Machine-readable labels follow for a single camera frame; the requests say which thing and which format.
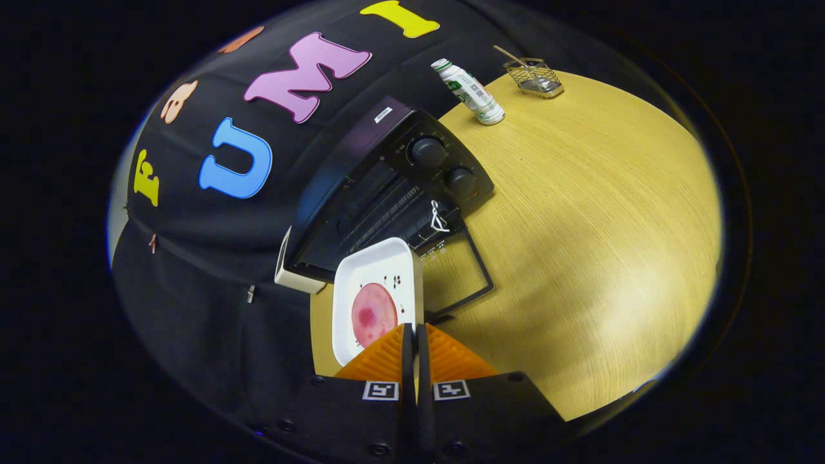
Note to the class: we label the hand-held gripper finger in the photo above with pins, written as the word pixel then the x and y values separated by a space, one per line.
pixel 407 361
pixel 422 361

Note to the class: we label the round pink ham slice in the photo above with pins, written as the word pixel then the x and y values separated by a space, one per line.
pixel 374 316

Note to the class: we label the white square plate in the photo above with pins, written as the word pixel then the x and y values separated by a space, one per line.
pixel 374 264

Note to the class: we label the black toaster oven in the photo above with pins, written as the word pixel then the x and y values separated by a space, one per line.
pixel 361 161

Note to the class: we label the white bread toaster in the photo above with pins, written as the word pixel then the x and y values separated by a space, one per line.
pixel 296 281

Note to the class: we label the white bottle green label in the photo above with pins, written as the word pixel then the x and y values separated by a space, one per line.
pixel 470 93

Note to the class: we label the wooden stick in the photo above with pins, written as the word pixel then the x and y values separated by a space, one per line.
pixel 509 55

